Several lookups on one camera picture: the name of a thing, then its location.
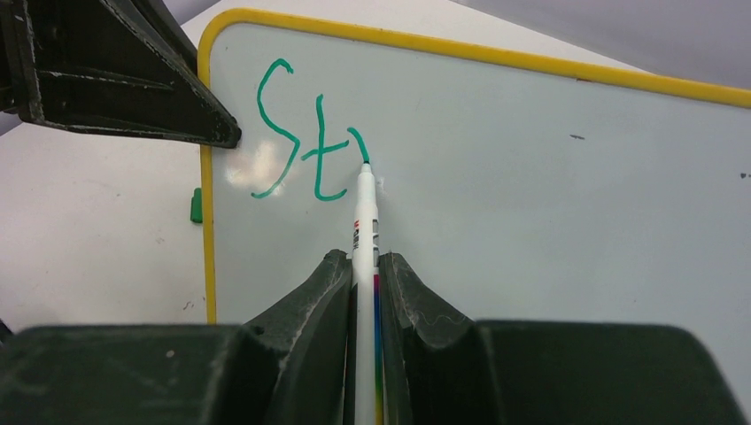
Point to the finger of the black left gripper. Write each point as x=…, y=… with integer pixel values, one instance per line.
x=108, y=67

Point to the yellow framed whiteboard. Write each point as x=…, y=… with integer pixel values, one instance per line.
x=516, y=185

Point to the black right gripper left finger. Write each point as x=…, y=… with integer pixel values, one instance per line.
x=288, y=365

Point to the green marker cap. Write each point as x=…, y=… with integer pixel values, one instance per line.
x=196, y=204

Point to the white green whiteboard marker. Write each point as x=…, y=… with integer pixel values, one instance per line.
x=368, y=404

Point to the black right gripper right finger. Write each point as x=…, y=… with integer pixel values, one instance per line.
x=441, y=367

